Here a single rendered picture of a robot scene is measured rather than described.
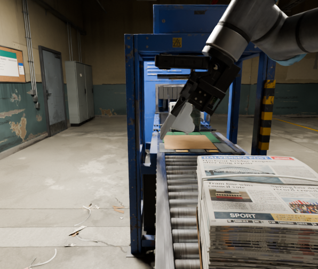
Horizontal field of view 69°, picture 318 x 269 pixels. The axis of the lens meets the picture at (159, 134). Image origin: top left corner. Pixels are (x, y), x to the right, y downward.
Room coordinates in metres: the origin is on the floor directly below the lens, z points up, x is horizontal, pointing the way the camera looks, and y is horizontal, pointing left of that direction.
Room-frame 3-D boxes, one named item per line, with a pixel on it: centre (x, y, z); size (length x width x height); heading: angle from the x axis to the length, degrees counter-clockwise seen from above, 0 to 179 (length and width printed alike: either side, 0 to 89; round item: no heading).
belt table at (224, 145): (1.85, -0.26, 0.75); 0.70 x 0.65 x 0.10; 0
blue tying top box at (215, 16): (1.85, -0.26, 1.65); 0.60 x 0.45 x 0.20; 90
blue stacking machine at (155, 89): (4.56, -0.30, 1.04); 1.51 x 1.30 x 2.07; 0
